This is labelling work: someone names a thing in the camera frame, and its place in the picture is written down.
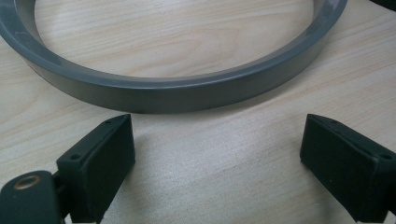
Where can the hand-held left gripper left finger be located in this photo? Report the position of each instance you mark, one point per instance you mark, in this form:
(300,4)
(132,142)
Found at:
(96,174)

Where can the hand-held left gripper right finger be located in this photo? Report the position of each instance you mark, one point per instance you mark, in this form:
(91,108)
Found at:
(345,168)

